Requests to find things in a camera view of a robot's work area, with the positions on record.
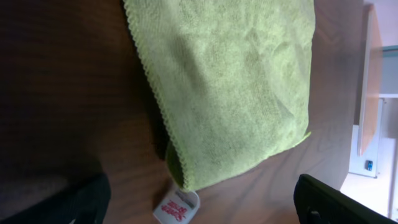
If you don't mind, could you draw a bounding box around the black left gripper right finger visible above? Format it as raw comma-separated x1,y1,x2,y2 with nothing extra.
294,174,397,224

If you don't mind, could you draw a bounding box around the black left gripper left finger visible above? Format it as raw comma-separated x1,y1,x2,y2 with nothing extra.
1,174,111,224

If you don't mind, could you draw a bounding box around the green microfiber cloth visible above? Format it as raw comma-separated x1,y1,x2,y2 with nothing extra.
124,0,315,191

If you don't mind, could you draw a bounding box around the background shelf furniture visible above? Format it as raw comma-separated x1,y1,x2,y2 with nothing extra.
341,1,397,220

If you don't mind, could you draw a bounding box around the white cloth label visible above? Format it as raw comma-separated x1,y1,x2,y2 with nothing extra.
153,186,201,224

